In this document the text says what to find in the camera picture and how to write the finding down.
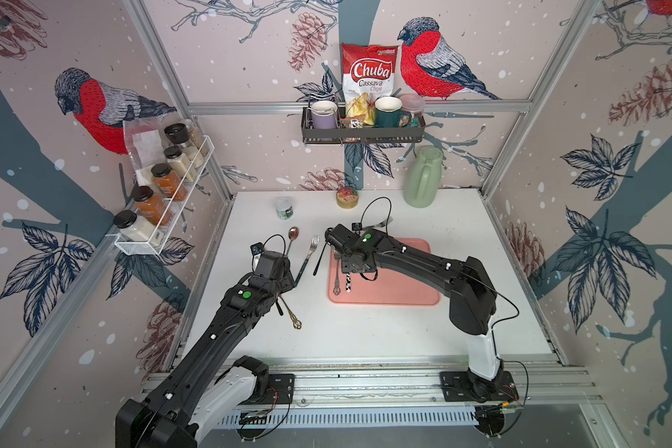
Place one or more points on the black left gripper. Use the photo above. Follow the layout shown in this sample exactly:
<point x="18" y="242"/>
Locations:
<point x="288" y="278"/>

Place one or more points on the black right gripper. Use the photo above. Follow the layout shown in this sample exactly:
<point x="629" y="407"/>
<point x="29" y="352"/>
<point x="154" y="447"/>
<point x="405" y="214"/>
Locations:
<point x="344" y="269"/>

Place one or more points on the black spoon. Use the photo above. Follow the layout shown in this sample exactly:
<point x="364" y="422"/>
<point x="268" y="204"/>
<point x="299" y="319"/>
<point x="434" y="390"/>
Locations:
<point x="315" y="271"/>

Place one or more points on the silver fork teal handle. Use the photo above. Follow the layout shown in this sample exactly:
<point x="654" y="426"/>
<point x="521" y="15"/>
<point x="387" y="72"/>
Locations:
<point x="311" y="250"/>

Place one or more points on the silver fork ornate handle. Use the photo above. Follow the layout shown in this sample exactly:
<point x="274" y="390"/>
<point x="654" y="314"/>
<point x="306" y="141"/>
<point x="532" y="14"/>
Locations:
<point x="336" y="282"/>

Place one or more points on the pink plastic tray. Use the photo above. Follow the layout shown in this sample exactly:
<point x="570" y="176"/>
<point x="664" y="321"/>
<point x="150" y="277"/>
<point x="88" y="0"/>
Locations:
<point x="390" y="288"/>

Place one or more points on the gold fork ornate handle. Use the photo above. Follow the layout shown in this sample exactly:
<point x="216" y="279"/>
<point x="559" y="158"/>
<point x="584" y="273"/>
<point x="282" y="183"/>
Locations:
<point x="296" y="323"/>

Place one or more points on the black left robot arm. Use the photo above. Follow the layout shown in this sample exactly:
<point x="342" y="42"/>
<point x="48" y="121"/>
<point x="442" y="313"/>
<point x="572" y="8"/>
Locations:
<point x="164" y="417"/>

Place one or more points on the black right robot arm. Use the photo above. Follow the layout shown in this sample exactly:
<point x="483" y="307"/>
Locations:
<point x="466" y="284"/>

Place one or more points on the dark grey fork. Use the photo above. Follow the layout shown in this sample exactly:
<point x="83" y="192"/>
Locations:
<point x="381" y="225"/>

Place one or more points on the small white jar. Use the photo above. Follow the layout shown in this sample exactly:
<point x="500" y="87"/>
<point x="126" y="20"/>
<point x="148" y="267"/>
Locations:
<point x="284" y="208"/>

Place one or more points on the green plastic jug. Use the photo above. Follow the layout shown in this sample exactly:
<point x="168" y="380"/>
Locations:
<point x="424" y="178"/>

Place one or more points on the red-orange spice jar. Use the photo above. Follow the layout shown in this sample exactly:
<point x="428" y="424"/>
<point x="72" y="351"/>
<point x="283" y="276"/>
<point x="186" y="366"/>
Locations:
<point x="169" y="182"/>

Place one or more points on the dark green mug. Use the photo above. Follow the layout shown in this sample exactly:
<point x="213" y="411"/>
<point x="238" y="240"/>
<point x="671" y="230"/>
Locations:
<point x="389" y="113"/>

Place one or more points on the clear acrylic spice rack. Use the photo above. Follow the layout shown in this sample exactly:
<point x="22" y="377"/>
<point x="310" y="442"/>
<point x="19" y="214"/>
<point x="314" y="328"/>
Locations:
<point x="131" y="248"/>

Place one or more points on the purple mug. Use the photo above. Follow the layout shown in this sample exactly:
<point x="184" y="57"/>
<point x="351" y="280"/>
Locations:
<point x="324" y="115"/>

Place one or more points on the yellow snack packet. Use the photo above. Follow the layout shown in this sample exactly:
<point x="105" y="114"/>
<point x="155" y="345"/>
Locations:
<point x="361" y="108"/>

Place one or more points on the beige spice jar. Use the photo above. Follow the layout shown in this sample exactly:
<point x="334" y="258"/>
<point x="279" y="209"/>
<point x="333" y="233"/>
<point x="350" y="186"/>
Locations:
<point x="180" y="163"/>

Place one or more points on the orange spice jar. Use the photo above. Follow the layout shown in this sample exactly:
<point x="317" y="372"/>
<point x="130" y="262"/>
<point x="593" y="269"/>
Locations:
<point x="151" y="206"/>

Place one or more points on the white spice jar front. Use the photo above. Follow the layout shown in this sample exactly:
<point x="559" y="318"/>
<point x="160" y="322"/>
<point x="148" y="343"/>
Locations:
<point x="137" y="228"/>

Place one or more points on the pink lidded jar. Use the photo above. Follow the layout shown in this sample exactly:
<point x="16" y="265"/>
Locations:
<point x="415" y="105"/>

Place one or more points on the large black-lid spice jar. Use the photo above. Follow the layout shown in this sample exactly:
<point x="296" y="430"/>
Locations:
<point x="178" y="133"/>

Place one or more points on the red Chuba chips bag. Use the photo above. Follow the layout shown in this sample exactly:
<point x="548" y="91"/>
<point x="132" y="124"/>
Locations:
<point x="368" y="70"/>

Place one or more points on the clear plastic bag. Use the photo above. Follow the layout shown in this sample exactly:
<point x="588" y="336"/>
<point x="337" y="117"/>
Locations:
<point x="144" y="141"/>

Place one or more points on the copper spoon blue handle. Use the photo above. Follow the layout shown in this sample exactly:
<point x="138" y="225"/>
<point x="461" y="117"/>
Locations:
<point x="293" y="234"/>

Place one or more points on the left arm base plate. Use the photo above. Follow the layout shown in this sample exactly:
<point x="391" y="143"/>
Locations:
<point x="274" y="389"/>

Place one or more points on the black wall shelf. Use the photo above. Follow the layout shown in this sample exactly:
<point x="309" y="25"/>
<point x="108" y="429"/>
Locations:
<point x="365" y="135"/>

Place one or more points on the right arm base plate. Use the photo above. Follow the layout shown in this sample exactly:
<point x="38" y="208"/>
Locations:
<point x="461" y="386"/>

